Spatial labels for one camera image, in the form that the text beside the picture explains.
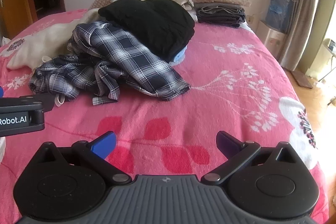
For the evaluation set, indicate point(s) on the pink floral blanket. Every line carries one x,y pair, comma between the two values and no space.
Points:
210,69

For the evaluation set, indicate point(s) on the stack of folded clothes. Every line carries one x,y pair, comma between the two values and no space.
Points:
220,11

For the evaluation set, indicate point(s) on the beige curtain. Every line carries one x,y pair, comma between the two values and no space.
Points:
302,3

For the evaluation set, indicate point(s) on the black T-shirt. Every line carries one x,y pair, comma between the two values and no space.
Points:
152,22

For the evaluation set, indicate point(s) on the white bedside cabinet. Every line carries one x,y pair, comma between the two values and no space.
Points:
273,37

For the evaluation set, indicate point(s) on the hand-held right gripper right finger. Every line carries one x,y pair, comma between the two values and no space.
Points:
228,146

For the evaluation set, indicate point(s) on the white wall socket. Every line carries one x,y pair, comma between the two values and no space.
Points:
251,19

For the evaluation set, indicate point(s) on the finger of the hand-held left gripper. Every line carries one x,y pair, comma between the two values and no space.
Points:
47,103

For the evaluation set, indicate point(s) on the plaid shirt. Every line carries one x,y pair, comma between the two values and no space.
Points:
126,50

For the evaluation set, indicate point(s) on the brown floor mat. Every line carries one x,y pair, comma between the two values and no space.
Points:
302,79

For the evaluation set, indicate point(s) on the cream cloth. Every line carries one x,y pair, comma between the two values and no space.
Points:
44,40

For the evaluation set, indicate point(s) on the light blue garment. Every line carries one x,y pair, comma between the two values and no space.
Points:
179,56

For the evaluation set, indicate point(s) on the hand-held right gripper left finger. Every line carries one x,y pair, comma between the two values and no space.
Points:
105,144

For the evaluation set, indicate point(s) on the patterned pillow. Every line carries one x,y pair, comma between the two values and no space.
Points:
101,1

